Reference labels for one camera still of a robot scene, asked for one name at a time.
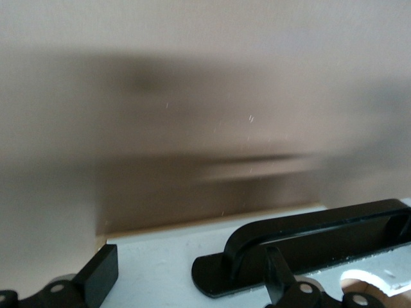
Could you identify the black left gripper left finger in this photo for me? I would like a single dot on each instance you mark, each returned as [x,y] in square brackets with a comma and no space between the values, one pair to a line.
[96,276]

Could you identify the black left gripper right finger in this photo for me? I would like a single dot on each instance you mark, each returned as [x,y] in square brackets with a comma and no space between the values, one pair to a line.
[279,282]

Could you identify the wooden drawer with white face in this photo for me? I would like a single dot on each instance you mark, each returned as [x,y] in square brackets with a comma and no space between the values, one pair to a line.
[160,256]

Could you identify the brown table mat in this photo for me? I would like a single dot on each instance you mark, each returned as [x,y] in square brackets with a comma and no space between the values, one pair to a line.
[205,80]

